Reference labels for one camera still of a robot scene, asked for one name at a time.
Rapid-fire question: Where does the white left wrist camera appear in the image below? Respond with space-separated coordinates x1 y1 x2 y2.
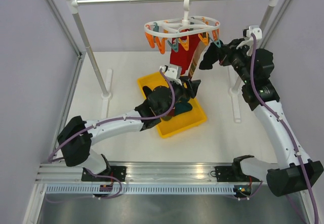
159 64 182 85

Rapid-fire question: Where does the red sock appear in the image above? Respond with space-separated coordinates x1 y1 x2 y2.
170 34 200 75

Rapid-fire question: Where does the striped beige maroon sock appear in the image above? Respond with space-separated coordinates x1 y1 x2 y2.
188 41 206 79

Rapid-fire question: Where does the white slotted cable duct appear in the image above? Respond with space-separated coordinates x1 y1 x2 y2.
46 184 236 195

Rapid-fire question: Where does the silver clothes rack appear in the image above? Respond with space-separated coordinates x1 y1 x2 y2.
65 0 279 113

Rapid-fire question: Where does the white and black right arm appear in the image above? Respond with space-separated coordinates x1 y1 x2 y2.
219 39 323 197

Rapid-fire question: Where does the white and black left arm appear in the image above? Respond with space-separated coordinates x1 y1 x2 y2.
57 76 201 181

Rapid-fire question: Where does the yellow plastic tray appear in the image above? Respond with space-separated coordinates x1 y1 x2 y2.
137 72 207 138

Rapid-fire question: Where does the white round clip hanger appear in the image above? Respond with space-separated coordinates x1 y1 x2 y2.
144 0 221 54

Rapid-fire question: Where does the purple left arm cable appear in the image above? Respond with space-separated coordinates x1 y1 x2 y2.
48 68 177 204

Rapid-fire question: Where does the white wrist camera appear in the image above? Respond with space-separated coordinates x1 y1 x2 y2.
236 25 263 57
159 64 182 85

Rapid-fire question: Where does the black sock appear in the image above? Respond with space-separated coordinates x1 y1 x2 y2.
142 85 153 99
199 41 224 70

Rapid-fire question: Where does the dark teal sock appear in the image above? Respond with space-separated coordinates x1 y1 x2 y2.
174 100 193 116

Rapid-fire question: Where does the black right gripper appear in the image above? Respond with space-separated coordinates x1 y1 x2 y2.
215 38 254 84

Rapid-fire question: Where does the aluminium table edge rail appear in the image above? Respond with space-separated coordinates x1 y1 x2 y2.
35 161 249 184

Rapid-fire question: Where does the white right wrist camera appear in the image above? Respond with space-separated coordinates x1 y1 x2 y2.
236 25 263 57

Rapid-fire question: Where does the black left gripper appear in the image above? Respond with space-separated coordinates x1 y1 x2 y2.
161 76 201 116

